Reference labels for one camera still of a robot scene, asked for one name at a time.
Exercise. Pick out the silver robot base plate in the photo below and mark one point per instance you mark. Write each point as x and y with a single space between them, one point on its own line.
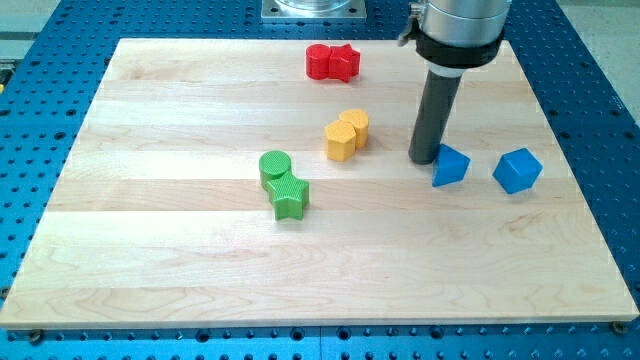
273 10

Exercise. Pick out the green star block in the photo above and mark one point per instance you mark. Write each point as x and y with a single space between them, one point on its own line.
289 196

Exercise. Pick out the blue triangle block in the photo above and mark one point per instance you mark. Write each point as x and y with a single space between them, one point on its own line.
450 166

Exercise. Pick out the red star block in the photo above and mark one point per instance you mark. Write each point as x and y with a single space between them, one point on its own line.
344 62

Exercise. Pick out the yellow heart block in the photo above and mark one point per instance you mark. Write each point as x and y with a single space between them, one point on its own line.
359 120

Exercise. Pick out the green cylinder block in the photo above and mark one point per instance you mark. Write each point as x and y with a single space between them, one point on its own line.
273 165

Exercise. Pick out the yellow pentagon block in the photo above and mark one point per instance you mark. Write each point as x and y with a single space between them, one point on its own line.
340 140

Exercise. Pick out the red cylinder block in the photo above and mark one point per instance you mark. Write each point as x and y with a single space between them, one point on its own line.
317 61

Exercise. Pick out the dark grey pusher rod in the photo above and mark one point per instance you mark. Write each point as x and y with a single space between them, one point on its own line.
436 103

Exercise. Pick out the light wooden board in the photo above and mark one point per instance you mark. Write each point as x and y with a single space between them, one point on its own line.
159 218

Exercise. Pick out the blue cube block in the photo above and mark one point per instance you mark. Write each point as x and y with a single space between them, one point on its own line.
517 171

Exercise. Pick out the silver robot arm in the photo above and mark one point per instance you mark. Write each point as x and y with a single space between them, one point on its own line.
456 35

